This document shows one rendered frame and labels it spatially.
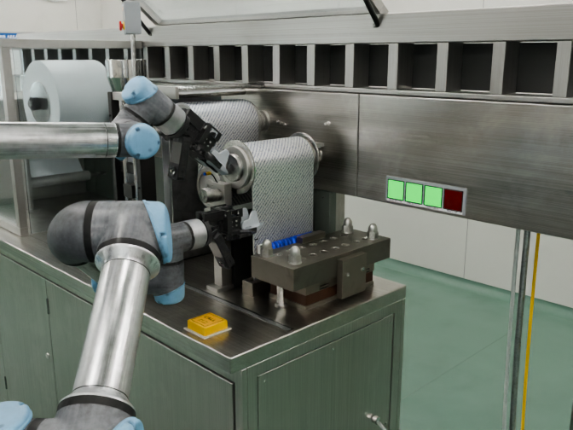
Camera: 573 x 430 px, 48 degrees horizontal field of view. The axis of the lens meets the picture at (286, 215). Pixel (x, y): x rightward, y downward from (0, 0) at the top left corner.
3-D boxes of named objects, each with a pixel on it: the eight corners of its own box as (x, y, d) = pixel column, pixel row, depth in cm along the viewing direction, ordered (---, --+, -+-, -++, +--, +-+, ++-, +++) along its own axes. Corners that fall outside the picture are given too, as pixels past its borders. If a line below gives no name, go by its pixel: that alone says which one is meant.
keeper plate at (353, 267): (336, 297, 172) (337, 258, 170) (360, 288, 179) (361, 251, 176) (343, 299, 170) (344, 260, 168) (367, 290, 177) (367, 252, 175)
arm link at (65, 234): (18, 252, 112) (97, 305, 159) (80, 252, 112) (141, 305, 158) (26, 191, 116) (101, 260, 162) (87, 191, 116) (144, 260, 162)
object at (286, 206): (252, 251, 175) (251, 185, 171) (311, 235, 191) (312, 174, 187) (254, 252, 175) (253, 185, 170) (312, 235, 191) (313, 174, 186)
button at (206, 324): (187, 328, 155) (187, 319, 154) (210, 320, 160) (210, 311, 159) (205, 337, 150) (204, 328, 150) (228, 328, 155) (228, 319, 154)
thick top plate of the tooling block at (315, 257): (251, 276, 171) (251, 255, 169) (348, 246, 198) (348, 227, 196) (293, 292, 160) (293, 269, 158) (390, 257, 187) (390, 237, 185)
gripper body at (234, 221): (245, 207, 165) (208, 216, 157) (245, 239, 167) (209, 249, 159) (227, 202, 170) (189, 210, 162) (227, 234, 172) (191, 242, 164)
